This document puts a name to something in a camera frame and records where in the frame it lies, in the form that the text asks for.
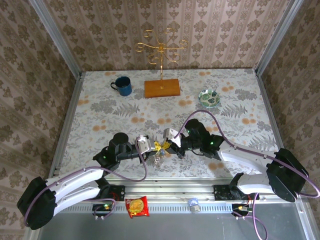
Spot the green leaf pattern bowl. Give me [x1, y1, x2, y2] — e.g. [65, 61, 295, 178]
[198, 89, 221, 109]

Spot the red snack packet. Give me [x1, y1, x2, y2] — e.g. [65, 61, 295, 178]
[124, 196, 150, 219]

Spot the small black circuit board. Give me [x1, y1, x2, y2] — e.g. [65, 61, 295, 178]
[231, 203, 252, 217]
[92, 203, 112, 217]

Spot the small blue white jar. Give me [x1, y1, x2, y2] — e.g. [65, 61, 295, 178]
[187, 197, 201, 214]

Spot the dark blue ceramic mug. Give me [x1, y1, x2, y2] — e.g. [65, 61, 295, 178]
[110, 76, 133, 97]

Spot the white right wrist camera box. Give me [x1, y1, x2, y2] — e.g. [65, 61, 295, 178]
[162, 127, 182, 148]

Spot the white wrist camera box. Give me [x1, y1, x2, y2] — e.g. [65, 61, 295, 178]
[135, 134, 156, 154]
[162, 127, 182, 148]

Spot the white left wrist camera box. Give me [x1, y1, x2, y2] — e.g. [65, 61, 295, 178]
[135, 134, 156, 154]

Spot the aluminium front mounting rail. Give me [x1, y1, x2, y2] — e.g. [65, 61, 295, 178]
[104, 177, 251, 201]

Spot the short purple cable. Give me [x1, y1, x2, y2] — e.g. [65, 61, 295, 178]
[81, 196, 118, 218]
[233, 191, 270, 240]

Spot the gold wire stand wooden base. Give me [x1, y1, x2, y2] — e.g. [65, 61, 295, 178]
[134, 27, 189, 99]

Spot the aluminium table side rail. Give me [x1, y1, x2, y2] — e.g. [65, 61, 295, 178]
[49, 72, 86, 176]
[254, 71, 287, 153]

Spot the slotted grey cable duct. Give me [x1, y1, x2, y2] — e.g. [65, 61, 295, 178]
[57, 202, 236, 214]

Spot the aluminium frame post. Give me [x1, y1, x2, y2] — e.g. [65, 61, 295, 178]
[254, 0, 305, 76]
[28, 0, 83, 78]

